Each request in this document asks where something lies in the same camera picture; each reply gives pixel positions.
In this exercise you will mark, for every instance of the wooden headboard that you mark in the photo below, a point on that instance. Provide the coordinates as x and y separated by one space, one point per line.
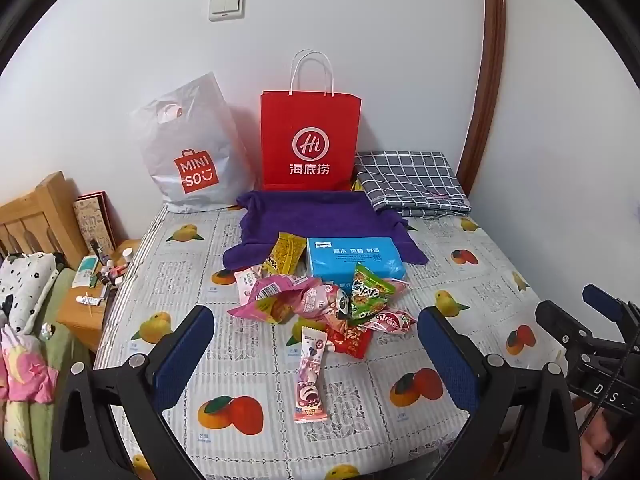
45 205

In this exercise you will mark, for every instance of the blue tissue pack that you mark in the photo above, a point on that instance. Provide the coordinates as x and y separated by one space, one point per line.
350 260

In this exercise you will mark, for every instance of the purple towel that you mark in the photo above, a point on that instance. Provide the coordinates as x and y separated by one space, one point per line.
310 215

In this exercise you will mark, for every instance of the yellow snack packet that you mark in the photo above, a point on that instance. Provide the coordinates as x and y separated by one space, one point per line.
285 252

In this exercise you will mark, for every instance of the green snack packet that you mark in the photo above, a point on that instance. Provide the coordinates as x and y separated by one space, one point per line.
367 295

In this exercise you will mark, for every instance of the patterned book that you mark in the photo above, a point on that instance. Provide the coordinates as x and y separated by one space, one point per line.
92 220

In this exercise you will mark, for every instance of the small pink white packet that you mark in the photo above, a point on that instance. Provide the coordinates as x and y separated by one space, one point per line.
245 282

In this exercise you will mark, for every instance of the white plastic bag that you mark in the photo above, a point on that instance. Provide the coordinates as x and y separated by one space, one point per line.
200 135

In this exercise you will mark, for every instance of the panda print snack packet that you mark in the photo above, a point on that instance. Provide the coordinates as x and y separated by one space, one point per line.
340 307

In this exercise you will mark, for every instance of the fruit print tablecloth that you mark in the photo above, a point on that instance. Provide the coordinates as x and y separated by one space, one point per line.
200 270

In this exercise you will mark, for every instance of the red paper bag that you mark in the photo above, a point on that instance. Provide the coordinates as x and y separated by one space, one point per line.
310 125

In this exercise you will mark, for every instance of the wooden door frame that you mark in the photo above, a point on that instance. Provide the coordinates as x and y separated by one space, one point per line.
492 35

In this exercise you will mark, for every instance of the pink blanket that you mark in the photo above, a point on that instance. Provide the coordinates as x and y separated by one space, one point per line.
25 370

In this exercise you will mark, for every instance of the green bed sheet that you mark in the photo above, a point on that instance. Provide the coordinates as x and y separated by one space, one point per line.
60 345

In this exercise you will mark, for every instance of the grey plaid folded cloth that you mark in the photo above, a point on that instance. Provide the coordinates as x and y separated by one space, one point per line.
410 180

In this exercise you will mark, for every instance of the wooden nightstand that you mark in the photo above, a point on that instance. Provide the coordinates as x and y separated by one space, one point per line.
85 320

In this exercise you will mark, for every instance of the person's right hand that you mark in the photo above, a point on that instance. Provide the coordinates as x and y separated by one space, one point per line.
597 452

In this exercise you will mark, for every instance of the small yellow packet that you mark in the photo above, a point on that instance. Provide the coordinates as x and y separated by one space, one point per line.
356 186

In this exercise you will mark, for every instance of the white spotted pillow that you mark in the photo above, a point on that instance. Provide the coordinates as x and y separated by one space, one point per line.
25 280

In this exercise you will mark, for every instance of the long pink candy packet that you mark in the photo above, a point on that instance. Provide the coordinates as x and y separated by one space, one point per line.
310 380

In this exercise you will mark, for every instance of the small pink bottle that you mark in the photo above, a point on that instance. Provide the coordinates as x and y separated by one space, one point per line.
112 274

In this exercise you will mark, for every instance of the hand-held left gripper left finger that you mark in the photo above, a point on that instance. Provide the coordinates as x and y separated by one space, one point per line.
185 355

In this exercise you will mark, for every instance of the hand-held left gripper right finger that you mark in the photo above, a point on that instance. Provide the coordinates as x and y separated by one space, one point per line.
445 355

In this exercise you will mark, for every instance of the white light switch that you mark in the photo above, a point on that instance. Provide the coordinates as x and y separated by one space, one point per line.
227 5

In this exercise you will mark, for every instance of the crumpled pink snack packet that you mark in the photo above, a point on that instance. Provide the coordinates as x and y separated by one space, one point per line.
270 295

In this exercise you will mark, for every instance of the pink strawberry snack packet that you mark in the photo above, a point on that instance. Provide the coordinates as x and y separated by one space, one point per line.
395 321

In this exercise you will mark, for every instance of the red snack packet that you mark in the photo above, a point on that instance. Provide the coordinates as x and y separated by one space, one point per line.
350 342

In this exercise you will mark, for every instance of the small teal box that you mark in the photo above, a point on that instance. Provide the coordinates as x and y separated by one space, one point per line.
85 270

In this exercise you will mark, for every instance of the white tube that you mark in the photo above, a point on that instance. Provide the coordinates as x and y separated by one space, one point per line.
90 300

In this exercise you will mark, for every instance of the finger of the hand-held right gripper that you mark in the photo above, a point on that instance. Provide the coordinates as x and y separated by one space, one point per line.
560 322
602 300

